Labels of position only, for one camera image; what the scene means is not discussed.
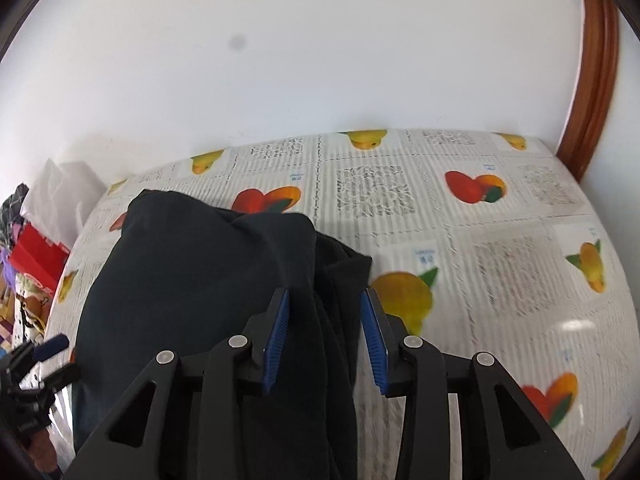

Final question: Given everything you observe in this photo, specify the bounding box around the brown wooden door frame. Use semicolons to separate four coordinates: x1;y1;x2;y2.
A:
555;0;621;183

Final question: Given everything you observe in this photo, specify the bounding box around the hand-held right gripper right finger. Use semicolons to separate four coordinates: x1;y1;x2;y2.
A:
360;287;583;480

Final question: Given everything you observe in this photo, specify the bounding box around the fruit print tablecloth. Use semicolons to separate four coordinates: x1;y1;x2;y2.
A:
45;129;640;480

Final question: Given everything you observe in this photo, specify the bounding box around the grey plaid cloth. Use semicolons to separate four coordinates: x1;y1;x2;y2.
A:
0;182;31;233

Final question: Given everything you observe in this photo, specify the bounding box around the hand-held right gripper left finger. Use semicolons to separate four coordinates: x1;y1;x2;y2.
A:
62;287;292;480

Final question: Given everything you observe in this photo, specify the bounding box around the black sweatshirt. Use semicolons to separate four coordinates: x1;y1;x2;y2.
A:
70;189;373;480

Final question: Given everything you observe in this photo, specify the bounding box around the person's left hand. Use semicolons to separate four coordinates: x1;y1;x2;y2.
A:
27;427;63;476

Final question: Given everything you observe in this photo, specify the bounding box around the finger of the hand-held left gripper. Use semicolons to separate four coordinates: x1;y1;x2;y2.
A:
32;334;70;362
40;362;81;391

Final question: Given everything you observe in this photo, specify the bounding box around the red shopping bag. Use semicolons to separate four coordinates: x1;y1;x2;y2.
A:
7;222;71;293

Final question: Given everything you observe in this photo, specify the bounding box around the white plastic bag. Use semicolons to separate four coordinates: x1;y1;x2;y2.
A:
22;157;108;246

